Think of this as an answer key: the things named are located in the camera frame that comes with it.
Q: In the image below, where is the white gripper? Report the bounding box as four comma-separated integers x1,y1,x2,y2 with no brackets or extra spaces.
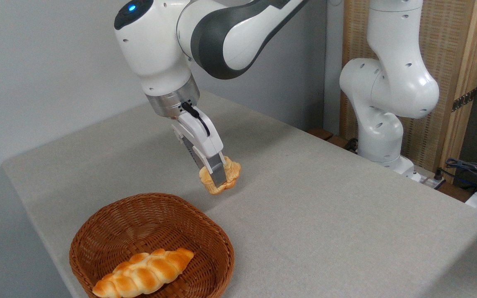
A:
171,111,228,187

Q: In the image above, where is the round pale bread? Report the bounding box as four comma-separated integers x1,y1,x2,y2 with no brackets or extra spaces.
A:
198,156,242,196

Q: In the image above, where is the white robot base connector box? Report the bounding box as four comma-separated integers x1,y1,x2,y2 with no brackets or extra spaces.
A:
404,166,446,190

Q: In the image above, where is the twisted golden bread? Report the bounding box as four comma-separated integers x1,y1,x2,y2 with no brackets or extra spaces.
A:
92,248,195,298

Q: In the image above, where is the brown wicker basket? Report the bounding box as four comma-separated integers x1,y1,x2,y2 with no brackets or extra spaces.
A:
69,192,235,298

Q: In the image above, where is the metal screen hinge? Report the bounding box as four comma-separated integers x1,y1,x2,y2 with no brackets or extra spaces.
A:
451,88,477,113

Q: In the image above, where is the wooden rattan folding screen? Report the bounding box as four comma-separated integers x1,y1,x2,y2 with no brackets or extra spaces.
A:
340,0,477,183

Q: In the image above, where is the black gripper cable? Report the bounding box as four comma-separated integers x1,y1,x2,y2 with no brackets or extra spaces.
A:
181,102,211,137

